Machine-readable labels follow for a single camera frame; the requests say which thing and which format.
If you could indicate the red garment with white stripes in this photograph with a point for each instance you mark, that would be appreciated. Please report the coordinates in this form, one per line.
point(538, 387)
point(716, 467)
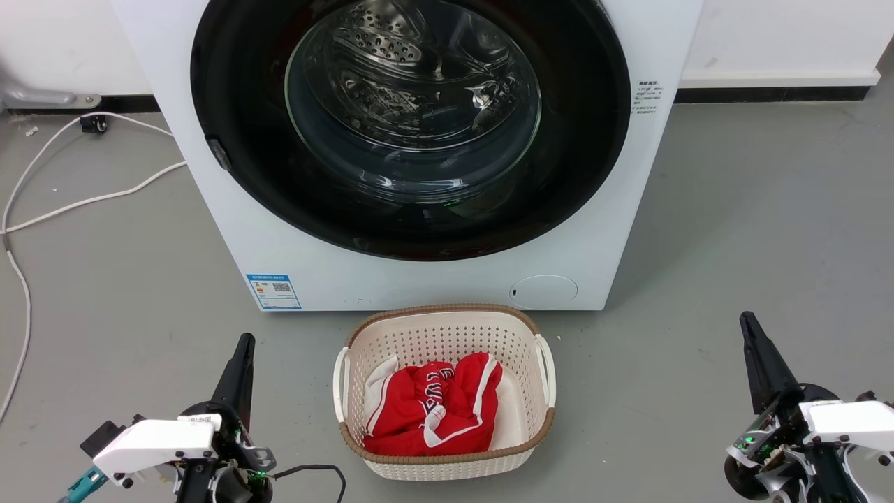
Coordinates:
point(419, 419)

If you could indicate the white perforated laundry basket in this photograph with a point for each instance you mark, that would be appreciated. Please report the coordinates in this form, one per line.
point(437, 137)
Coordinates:
point(447, 335)

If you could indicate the grey drain pipe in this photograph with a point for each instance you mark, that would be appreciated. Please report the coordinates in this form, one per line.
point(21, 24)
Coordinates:
point(35, 96)

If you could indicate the white front-load washing machine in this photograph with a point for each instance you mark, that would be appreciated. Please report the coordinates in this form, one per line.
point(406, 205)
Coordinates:
point(419, 286)

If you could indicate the small black caster wheel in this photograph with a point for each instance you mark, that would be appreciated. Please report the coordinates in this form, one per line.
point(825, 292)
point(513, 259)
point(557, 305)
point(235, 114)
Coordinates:
point(93, 124)

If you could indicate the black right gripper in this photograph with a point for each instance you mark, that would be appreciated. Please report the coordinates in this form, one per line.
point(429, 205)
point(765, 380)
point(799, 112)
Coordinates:
point(782, 454)

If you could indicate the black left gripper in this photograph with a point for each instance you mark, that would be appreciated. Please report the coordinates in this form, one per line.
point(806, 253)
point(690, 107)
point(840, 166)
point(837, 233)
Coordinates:
point(230, 461)

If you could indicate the round white filter cover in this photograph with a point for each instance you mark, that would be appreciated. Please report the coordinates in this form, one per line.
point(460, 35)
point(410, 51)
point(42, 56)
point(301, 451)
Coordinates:
point(543, 292)

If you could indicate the black round washer door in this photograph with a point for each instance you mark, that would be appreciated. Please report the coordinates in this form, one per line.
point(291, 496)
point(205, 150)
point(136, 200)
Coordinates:
point(230, 84)

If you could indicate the small printed text sticker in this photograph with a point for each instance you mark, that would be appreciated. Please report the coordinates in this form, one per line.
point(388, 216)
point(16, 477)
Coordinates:
point(646, 96)

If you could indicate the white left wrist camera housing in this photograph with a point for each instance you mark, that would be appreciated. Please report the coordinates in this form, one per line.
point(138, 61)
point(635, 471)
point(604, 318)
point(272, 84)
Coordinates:
point(157, 443)

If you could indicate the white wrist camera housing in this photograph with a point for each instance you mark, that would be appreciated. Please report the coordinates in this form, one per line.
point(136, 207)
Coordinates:
point(157, 443)
point(852, 419)

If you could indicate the blue energy label sticker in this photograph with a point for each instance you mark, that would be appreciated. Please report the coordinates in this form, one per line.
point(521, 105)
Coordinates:
point(274, 291)

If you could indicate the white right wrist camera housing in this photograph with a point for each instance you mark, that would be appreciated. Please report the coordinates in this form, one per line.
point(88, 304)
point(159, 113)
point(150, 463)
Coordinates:
point(852, 419)

